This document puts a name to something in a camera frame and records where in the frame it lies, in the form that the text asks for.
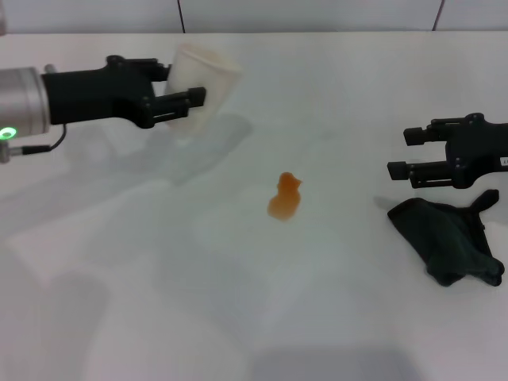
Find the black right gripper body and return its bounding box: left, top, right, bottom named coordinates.
left=444, top=112, right=508, bottom=190

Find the left arm gripper cable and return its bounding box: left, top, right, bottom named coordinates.
left=0, top=125, right=67, bottom=165

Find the brown water stain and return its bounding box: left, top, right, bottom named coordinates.
left=266, top=171, right=304, bottom=222

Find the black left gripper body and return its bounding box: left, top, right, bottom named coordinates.
left=40, top=55, right=156, bottom=129

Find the dark blue rag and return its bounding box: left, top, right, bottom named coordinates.
left=387, top=189, right=506, bottom=287

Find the white paper cup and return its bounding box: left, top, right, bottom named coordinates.
left=165, top=42, right=244, bottom=134

